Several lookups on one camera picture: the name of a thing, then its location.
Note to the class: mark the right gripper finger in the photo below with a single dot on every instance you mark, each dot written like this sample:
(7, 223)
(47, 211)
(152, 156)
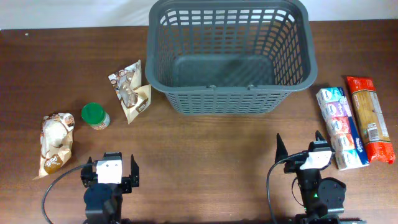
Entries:
(281, 152)
(319, 137)

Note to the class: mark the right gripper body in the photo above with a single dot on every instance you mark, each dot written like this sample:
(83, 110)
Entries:
(294, 163)

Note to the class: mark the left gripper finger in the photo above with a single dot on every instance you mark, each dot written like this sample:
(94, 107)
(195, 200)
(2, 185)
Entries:
(90, 164)
(134, 177)

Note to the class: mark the tissue pack multipack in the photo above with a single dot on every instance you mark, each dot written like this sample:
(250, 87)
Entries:
(344, 136)

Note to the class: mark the green lidded jar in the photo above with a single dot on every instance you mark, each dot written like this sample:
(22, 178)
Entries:
(95, 116)

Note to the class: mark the red spaghetti packet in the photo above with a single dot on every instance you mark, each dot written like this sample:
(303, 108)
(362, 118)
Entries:
(372, 126)

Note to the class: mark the beige mushroom snack pouch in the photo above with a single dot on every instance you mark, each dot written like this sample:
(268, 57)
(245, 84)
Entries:
(133, 96)

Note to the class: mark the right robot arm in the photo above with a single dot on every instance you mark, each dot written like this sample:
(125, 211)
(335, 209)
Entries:
(322, 198)

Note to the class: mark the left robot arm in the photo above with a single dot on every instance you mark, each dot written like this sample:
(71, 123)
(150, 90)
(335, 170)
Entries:
(105, 186)

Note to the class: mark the beige bread bag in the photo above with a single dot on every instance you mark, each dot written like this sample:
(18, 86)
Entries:
(56, 139)

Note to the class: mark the grey plastic basket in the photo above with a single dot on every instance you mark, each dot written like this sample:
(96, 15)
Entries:
(229, 57)

